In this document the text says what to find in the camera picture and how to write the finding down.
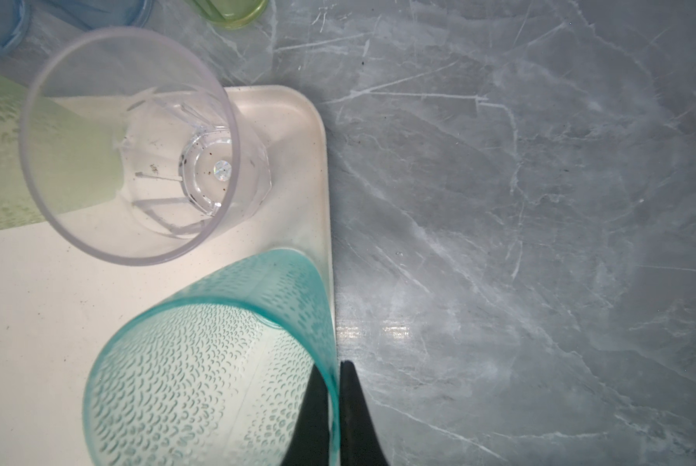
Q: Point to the teal tall cup front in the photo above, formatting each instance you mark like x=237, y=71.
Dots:
x=216, y=374

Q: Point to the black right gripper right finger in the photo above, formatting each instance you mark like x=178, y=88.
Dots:
x=359, y=445

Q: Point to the small green cup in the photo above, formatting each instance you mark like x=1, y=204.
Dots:
x=10, y=157

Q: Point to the clear faceted small cup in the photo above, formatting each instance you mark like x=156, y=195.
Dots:
x=134, y=152

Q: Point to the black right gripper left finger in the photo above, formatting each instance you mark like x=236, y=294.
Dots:
x=310, y=444

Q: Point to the green tall cup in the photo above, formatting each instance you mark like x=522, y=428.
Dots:
x=230, y=14

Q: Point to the blue tall cup right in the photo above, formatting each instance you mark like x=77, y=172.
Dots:
x=94, y=14

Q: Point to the white rectangular tray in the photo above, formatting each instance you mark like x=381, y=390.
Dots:
x=60, y=306

